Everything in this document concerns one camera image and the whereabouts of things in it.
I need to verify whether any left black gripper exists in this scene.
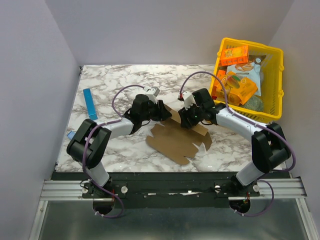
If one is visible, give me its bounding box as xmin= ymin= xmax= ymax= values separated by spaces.
xmin=140 ymin=99 xmax=173 ymax=122

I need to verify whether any brown cardboard box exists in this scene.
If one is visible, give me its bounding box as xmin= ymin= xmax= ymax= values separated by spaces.
xmin=146 ymin=106 xmax=212 ymax=166

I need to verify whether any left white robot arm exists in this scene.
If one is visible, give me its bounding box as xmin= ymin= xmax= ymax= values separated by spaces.
xmin=66 ymin=94 xmax=172 ymax=198

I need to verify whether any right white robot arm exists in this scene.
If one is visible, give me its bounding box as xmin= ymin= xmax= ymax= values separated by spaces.
xmin=178 ymin=88 xmax=293 ymax=196

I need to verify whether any long blue box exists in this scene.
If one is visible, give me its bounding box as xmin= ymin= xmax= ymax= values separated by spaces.
xmin=83 ymin=88 xmax=98 ymax=121

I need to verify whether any orange snack box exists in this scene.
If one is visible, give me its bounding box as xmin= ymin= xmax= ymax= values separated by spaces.
xmin=219 ymin=45 xmax=249 ymax=66

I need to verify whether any small blue box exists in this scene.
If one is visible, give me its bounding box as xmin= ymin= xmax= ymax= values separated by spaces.
xmin=67 ymin=131 xmax=76 ymax=140

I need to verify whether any small orange packet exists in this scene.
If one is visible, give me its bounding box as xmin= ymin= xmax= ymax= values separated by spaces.
xmin=216 ymin=69 xmax=226 ymax=82

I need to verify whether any orange mango snack bag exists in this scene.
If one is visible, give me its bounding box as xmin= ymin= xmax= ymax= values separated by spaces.
xmin=221 ymin=71 xmax=258 ymax=106

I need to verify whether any green textured pouch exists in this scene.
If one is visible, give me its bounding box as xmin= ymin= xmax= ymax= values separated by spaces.
xmin=242 ymin=95 xmax=264 ymax=112

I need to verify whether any light blue snack bag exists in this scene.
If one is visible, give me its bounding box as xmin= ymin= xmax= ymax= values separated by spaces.
xmin=226 ymin=61 xmax=261 ymax=96

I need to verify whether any yellow plastic basket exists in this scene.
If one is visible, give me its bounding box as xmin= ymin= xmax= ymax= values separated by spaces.
xmin=213 ymin=37 xmax=285 ymax=123

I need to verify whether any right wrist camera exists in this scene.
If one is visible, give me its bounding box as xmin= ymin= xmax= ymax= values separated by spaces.
xmin=178 ymin=91 xmax=196 ymax=110

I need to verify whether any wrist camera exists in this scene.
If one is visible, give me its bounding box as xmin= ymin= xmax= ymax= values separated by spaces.
xmin=143 ymin=86 xmax=160 ymax=103
xmin=178 ymin=91 xmax=196 ymax=110

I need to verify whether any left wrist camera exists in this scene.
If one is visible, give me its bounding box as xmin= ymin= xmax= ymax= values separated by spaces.
xmin=143 ymin=86 xmax=160 ymax=103

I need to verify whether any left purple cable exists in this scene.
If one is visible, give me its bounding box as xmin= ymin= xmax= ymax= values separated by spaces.
xmin=82 ymin=84 xmax=146 ymax=187

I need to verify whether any purple cable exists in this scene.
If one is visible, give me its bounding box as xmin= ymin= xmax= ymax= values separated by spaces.
xmin=179 ymin=71 xmax=298 ymax=173
xmin=82 ymin=84 xmax=146 ymax=187

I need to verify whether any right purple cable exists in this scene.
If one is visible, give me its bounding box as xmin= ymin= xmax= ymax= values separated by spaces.
xmin=179 ymin=71 xmax=298 ymax=173

